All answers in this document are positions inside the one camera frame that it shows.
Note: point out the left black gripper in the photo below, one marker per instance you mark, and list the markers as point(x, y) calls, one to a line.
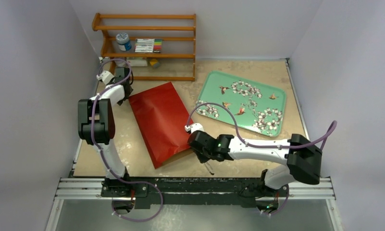
point(120, 102)

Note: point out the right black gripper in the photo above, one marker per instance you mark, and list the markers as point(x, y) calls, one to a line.
point(200, 150)

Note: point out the black metal tongs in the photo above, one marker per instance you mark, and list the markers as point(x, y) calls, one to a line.
point(209, 168)

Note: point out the red paper bag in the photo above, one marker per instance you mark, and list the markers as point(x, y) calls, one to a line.
point(161, 117)

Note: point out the green floral tray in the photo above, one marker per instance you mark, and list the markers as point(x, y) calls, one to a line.
point(249, 104)

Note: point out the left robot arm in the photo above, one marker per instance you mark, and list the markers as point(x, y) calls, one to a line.
point(96, 126)

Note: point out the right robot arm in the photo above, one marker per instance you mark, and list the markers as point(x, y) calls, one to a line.
point(298, 159)

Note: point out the white small box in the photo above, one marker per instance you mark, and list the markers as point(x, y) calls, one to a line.
point(137, 61)

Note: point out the yellow green cube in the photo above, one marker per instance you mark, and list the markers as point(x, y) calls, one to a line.
point(154, 63)

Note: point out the pack of coloured markers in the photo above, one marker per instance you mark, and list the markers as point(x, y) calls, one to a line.
point(148, 45)

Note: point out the blue lidded jar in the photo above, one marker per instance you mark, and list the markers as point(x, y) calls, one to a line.
point(123, 41)

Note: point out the wooden shelf rack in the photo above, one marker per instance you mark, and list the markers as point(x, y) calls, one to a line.
point(108, 50)

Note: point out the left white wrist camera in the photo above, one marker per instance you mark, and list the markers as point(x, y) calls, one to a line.
point(105, 76)

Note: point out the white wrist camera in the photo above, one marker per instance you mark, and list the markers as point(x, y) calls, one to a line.
point(105, 76)
point(193, 127)

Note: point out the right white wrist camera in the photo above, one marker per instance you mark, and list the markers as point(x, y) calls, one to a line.
point(193, 127)

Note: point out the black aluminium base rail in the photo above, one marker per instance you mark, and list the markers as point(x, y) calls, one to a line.
point(245, 192)

